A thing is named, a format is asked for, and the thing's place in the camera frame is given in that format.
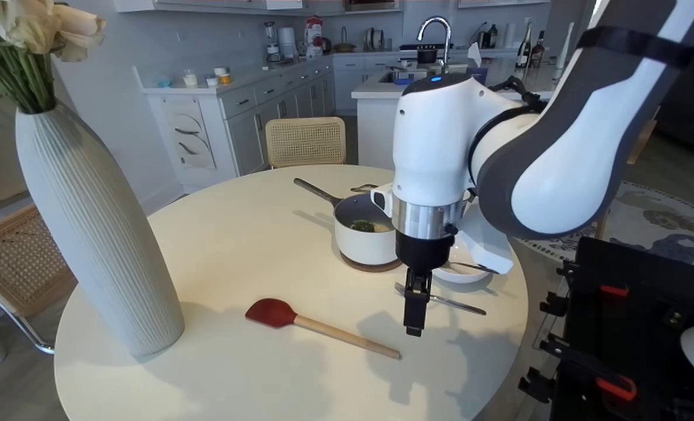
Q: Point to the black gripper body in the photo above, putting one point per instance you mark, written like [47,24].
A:
[426,250]

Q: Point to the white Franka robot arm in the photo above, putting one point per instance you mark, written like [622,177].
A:
[440,141]

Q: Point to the metal fork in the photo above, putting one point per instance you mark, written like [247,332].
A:
[464,305]

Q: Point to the green broccoli and rice food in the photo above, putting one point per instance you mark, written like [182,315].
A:
[364,224]

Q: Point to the white kitchen island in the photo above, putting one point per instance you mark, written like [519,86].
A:
[373,125]

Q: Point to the rattan back chair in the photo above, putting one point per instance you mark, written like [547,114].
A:
[305,141]
[16,259]

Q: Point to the red and black clamp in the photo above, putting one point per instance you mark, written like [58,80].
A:
[617,387]
[615,291]

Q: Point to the chrome arched faucet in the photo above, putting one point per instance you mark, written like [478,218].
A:
[447,48]

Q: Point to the patterned grey rug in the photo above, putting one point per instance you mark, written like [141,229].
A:
[650,222]

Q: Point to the black perforated workbench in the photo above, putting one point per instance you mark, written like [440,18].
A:
[658,334]

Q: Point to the white kitchen cabinet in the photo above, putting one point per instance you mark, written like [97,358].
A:
[198,131]

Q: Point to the tall ribbed white vase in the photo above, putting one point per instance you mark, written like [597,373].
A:
[97,235]

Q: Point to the cream flower bouquet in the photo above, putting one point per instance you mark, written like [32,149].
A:
[27,27]

